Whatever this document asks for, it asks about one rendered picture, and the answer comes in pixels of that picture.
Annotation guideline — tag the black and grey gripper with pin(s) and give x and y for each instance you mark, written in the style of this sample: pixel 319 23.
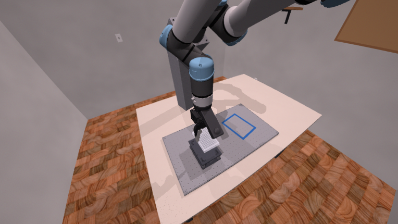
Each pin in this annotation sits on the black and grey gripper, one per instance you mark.
pixel 195 116

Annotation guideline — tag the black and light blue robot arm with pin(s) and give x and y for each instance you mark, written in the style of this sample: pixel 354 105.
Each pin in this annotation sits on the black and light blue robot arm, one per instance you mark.
pixel 230 24

